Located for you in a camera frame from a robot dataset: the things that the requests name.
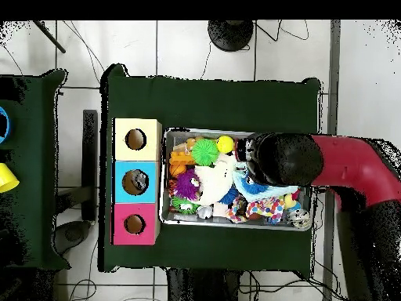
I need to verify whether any green cloth side table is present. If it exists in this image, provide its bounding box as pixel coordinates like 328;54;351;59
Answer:
0;68;68;270

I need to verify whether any large colourful dotted cloth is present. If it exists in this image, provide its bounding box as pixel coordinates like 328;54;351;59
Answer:
226;195;286;223

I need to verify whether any silver crushed can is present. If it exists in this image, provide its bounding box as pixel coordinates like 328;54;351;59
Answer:
289;209;311;228

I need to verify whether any cream white cloth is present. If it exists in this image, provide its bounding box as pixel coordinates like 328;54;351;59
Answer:
195;153;238;207

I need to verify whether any yellow cup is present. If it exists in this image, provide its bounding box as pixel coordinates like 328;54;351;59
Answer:
0;162;20;194

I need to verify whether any black round stand base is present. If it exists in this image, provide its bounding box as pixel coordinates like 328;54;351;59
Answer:
208;20;255;53

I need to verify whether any yellow ball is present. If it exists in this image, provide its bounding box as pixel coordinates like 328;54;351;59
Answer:
216;135;235;154

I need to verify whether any dark green table cloth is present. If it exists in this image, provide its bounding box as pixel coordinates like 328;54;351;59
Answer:
99;62;323;277

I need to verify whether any green toy with white eyes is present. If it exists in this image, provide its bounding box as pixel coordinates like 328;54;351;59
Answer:
172;197;201;216

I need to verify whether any black pole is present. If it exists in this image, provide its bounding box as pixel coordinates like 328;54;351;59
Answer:
32;20;67;54

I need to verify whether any orange toy building block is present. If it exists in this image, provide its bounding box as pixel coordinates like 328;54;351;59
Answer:
170;152;197;178

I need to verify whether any shallow clear mesh bin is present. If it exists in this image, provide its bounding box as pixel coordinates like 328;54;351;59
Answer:
159;128;316;232

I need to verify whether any grey round stand foot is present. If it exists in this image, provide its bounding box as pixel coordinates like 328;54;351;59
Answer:
52;220;92;252

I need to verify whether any wooden box with three holes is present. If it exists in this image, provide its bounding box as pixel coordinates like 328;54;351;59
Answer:
111;118;163;245

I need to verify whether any black panel stand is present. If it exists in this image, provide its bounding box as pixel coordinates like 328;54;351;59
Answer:
82;109;99;220

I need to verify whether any blue round object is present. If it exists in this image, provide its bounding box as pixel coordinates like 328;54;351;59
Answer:
0;106;12;142

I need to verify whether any mint green cloth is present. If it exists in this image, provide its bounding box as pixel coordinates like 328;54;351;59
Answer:
233;168;301;203

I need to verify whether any purple spiky ball with eyes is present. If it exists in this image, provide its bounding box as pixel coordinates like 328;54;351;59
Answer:
173;170;203;201

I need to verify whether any green spiky rubber ball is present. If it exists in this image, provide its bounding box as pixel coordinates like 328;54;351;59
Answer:
191;137;221;166

